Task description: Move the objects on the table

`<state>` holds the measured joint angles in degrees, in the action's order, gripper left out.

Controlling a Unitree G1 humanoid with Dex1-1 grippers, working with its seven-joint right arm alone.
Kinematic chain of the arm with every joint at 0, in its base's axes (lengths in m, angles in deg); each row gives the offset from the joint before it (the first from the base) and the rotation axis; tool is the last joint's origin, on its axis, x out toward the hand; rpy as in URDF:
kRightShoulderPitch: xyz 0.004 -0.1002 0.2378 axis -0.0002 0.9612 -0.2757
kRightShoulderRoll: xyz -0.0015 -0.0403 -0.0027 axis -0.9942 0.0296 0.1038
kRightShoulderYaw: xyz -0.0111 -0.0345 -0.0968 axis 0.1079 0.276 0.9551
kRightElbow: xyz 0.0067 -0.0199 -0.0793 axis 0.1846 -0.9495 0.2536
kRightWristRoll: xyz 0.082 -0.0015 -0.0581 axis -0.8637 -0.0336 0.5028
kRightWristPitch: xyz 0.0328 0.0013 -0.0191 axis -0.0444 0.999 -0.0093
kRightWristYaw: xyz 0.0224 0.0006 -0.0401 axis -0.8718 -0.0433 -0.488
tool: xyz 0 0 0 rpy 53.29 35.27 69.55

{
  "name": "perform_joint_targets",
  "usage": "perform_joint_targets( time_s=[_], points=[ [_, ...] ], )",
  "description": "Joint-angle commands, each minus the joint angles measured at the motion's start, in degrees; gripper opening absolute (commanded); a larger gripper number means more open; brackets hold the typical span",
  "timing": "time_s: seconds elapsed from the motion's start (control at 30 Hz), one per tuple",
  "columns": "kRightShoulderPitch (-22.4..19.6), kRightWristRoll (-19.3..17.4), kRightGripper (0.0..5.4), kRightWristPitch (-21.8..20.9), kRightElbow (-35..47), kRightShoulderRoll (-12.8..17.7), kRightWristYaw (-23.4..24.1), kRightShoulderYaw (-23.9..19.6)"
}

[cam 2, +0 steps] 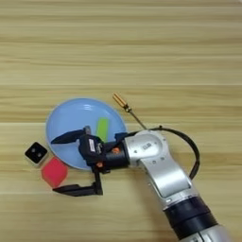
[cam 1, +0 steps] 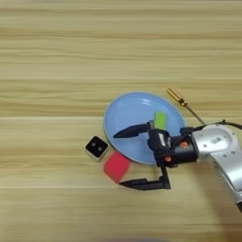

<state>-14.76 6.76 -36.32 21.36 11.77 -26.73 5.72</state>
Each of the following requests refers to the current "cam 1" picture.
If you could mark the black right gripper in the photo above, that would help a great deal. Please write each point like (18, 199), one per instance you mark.
(186, 152)

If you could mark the red cube block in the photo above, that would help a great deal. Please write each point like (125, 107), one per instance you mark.
(116, 167)

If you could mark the black cube with two dots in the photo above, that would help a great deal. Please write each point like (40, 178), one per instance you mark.
(96, 146)

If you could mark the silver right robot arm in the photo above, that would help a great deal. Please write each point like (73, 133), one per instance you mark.
(220, 148)

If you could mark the green rectangular block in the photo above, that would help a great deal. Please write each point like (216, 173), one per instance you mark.
(160, 119)

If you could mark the round light blue plate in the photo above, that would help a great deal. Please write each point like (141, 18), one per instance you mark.
(132, 107)

